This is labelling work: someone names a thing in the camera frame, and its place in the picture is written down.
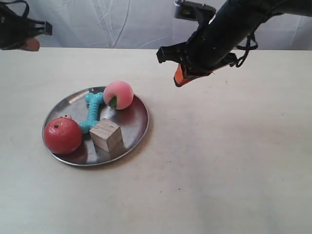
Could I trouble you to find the light wooden cube block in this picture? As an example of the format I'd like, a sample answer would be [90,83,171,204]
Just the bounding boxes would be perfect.
[89,118,123,152]

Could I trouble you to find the small wooden die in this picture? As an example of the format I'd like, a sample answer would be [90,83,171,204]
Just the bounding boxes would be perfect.
[61,114,72,119]

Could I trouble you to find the white backdrop cloth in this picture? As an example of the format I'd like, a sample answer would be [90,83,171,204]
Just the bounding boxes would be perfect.
[26,0,312,50]

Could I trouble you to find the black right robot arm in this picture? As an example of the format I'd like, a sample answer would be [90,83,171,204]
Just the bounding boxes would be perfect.
[156,0,312,87]

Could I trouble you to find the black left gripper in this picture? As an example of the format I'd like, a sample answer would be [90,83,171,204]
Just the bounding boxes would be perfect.
[0,4,53,51]

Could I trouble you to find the teal rubber bone toy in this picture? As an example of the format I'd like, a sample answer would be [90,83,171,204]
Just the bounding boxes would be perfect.
[79,92,104,134]

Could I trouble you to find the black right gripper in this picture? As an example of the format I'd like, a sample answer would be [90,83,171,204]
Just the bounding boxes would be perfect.
[156,26,238,87]

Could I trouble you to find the red toy apple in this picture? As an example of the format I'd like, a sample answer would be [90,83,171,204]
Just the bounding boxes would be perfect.
[43,117,82,155]

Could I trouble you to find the pink toy peach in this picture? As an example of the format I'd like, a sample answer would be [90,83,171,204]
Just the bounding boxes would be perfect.
[103,81,134,110]

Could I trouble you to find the black cable loop left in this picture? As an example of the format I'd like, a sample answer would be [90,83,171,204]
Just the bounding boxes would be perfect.
[4,0,30,22]

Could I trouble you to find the black cable loop right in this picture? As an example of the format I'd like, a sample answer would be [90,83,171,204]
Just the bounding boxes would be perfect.
[234,31,259,68]

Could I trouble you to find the black cable loop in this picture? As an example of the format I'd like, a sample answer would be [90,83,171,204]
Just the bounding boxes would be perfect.
[4,0,30,22]
[234,31,259,68]

